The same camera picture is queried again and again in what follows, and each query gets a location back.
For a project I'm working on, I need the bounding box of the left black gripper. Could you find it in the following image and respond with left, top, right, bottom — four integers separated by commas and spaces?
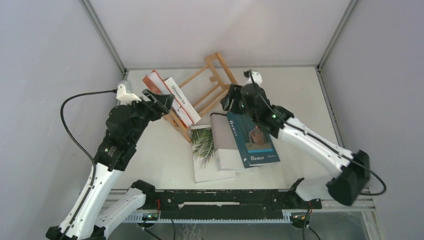
126, 89, 175, 145

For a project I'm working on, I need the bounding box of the palm leaf white book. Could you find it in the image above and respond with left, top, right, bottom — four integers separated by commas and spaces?
191, 124, 236, 184

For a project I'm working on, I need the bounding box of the coffee cover white book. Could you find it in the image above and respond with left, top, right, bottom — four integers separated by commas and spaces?
163, 77, 201, 127

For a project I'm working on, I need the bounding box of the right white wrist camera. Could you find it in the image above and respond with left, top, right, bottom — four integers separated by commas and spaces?
243, 69, 263, 86

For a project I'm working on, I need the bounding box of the orange cover book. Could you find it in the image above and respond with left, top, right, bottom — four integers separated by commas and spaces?
142, 70, 193, 127

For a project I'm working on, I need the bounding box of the teal Humor book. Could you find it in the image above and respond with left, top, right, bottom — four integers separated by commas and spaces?
226, 112, 281, 169

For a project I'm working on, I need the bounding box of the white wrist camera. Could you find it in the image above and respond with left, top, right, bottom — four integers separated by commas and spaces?
116, 80, 141, 105
243, 69, 263, 86

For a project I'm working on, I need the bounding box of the grey white notebook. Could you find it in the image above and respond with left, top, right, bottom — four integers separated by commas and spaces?
210, 112, 246, 172

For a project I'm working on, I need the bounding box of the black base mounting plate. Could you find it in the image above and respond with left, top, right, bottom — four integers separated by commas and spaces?
142, 189, 322, 221

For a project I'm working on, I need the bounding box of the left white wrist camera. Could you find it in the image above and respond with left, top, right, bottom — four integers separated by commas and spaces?
116, 80, 141, 105

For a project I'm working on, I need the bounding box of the left black camera cable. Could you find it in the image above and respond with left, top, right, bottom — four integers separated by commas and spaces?
59, 89, 118, 240

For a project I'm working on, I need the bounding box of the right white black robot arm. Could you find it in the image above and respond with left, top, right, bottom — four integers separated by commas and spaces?
220, 83, 371, 208

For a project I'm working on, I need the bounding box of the wooden book rack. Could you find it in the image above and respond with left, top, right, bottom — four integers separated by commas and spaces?
162, 51, 240, 143

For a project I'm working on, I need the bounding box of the aluminium frame rail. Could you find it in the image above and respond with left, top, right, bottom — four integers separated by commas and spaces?
117, 195, 376, 224

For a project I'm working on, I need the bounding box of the right black camera cable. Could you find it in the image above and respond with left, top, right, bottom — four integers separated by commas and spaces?
243, 69, 387, 196

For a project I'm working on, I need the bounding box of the black camera cable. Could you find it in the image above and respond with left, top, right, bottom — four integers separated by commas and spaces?
243, 69, 387, 196
59, 89, 118, 240

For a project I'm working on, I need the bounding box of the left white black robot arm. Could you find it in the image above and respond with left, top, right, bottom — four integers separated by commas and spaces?
45, 88, 175, 240

